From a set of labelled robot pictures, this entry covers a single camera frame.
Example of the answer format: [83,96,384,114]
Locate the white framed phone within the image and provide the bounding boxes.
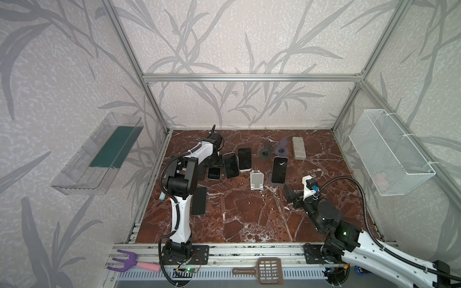
[207,167,221,181]

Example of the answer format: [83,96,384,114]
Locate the black phone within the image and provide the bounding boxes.
[191,187,207,216]
[222,152,240,179]
[238,148,252,172]

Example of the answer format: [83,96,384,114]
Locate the dark grey round phone stand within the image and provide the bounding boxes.
[274,138,288,157]

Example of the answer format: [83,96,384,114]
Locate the grey angled phone stand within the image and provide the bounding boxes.
[258,141,273,160]

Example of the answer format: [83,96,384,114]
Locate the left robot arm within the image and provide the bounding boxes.
[159,128,223,262]

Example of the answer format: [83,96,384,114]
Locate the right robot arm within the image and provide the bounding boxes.
[284,175,461,288]

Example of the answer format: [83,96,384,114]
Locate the purple edged phone right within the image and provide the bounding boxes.
[271,157,288,185]

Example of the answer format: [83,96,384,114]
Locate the white phone stand centre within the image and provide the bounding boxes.
[250,170,264,191]

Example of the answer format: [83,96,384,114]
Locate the grey rectangular block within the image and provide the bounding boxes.
[292,137,307,161]

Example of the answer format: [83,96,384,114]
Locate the brown plastic spatula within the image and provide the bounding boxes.
[232,258,283,285]

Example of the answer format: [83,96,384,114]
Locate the blue black device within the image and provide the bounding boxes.
[355,266,369,276]

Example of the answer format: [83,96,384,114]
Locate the green circuit board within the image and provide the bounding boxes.
[174,267,200,277]

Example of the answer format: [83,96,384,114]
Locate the purple pink toy rake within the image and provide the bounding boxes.
[107,249,162,273]

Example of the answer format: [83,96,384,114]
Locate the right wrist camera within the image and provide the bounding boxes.
[302,175,320,200]

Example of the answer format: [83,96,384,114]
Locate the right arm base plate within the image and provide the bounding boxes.
[303,243,327,265]

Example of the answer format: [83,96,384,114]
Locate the white wire mesh basket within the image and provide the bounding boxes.
[349,109,436,196]

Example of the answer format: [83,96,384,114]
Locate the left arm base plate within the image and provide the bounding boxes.
[161,245,210,265]

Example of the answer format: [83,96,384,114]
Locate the clear plastic wall shelf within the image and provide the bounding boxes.
[51,112,144,196]

